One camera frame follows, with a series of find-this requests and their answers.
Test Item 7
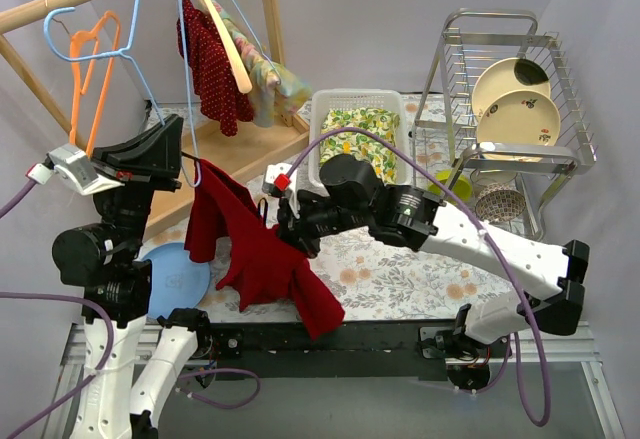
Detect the lemon print skirt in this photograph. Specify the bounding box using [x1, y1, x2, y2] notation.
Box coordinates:
[318, 107, 400, 184]

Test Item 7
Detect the blue wire hanger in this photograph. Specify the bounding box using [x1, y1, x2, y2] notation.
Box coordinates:
[43, 0, 165, 125]
[172, 0, 281, 188]

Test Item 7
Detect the red dress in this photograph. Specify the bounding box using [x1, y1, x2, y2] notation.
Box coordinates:
[184, 159, 345, 340]

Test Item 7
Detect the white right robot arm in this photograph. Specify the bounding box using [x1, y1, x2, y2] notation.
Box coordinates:
[265, 154, 590, 357]

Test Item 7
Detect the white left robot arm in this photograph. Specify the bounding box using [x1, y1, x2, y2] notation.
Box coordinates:
[48, 114, 213, 438]

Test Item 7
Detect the orange plastic hanger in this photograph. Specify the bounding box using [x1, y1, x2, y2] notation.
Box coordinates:
[69, 10, 121, 157]

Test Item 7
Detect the wooden hanger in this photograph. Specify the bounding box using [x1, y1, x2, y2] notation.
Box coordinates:
[199, 0, 252, 94]

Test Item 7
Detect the wooden clothes rack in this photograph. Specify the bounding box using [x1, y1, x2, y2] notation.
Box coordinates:
[0, 0, 312, 235]

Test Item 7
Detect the floral table mat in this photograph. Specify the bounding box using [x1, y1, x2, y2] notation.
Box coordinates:
[134, 91, 561, 323]

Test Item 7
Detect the red polka dot garment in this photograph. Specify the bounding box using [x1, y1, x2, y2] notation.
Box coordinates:
[176, 0, 254, 137]

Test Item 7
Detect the white plastic basket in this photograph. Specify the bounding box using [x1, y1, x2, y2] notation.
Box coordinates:
[308, 89, 411, 188]

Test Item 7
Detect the green bowl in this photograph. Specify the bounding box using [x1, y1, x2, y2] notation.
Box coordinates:
[428, 169, 473, 203]

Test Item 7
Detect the blue plastic plate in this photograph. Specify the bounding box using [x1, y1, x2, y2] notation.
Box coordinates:
[143, 242, 211, 319]

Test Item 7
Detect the pastel floral garment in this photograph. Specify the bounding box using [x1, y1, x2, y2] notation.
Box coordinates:
[213, 1, 312, 128]

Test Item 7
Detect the mosaic patterned bowl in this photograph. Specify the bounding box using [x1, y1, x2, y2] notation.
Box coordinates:
[475, 184, 526, 223]

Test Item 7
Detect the black base bar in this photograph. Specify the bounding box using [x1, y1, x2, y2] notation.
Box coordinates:
[199, 318, 501, 383]

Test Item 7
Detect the cream plate lower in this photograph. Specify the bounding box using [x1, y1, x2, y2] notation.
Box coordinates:
[476, 89, 561, 146]

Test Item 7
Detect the cream plate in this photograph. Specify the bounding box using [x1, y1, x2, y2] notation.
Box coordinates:
[471, 57, 551, 115]
[476, 89, 561, 146]

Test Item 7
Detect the metal dish rack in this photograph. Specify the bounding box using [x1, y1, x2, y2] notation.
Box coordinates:
[411, 8, 597, 240]

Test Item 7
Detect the cream plate upper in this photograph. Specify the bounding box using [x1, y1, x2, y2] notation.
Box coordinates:
[471, 57, 551, 115]

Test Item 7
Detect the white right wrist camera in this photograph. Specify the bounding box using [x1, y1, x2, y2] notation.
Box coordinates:
[262, 163, 299, 216]

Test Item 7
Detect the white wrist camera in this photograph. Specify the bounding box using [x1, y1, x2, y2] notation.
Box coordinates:
[26, 144, 124, 196]
[262, 163, 299, 216]

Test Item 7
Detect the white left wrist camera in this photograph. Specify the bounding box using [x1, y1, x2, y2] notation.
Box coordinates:
[26, 144, 124, 196]

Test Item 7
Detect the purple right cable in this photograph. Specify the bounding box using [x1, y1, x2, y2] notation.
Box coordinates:
[287, 126, 554, 428]

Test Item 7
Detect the purple cable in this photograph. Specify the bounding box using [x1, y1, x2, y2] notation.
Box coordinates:
[287, 126, 554, 428]
[0, 178, 261, 439]

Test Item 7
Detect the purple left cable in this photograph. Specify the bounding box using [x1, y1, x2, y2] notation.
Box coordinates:
[0, 178, 261, 439]

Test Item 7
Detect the aluminium frame rail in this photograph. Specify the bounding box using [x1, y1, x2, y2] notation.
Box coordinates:
[42, 321, 626, 439]

